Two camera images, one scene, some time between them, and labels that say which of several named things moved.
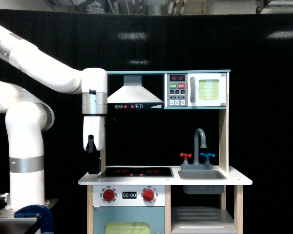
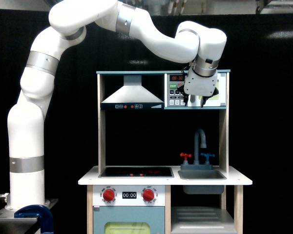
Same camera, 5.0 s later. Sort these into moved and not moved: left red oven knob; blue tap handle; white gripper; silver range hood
Moved: white gripper
Not moved: left red oven knob; blue tap handle; silver range hood
